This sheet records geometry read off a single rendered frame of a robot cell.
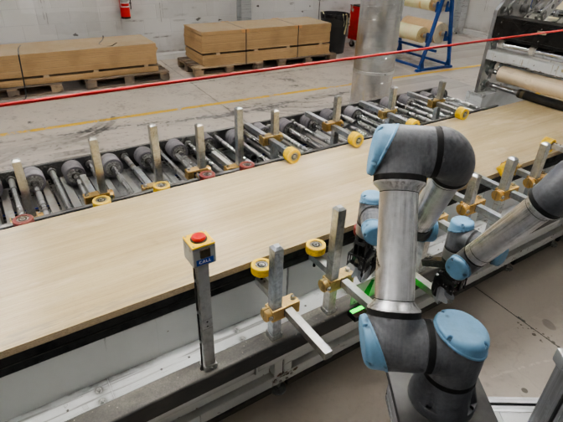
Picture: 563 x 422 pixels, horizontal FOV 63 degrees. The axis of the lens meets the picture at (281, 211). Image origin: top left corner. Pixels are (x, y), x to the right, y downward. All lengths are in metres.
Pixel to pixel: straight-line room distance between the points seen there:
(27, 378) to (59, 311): 0.22
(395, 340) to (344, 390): 1.51
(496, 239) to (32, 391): 1.47
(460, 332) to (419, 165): 0.36
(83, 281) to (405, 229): 1.15
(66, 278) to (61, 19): 6.77
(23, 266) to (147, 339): 0.53
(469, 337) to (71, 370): 1.23
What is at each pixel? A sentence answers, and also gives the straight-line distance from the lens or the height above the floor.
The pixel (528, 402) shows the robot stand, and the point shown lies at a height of 0.95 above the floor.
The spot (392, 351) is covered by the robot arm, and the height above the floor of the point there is 1.23.
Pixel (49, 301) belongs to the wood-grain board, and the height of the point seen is 0.90.
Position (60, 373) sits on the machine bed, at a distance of 1.72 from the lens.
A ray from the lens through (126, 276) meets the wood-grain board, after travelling 1.72.
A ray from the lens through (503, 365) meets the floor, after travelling 2.86.
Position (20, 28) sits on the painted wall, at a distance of 8.27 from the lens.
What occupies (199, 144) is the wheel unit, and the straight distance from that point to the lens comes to 2.43.
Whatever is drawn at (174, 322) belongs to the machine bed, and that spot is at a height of 0.75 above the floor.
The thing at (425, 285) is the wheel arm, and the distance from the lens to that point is 1.79.
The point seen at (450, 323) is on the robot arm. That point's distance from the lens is 1.04.
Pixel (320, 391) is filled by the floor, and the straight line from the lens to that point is 2.47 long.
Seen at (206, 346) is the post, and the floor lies 0.82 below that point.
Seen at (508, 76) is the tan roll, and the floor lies 1.05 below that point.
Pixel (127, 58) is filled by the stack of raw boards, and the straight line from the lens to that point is 7.21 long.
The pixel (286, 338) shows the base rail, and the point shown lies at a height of 0.70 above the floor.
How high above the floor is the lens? 1.95
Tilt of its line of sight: 31 degrees down
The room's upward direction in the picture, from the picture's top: 2 degrees clockwise
